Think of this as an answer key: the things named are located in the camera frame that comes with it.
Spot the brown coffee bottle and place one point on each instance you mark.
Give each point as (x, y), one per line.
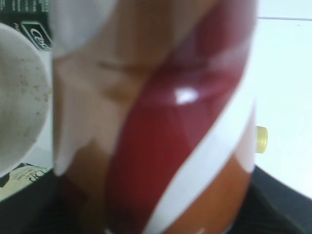
(153, 115)

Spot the clear water bottle green label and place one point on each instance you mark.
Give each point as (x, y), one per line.
(29, 17)

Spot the red mug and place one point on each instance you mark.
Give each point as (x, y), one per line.
(25, 89)

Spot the green soda bottle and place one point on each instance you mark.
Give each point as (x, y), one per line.
(262, 139)

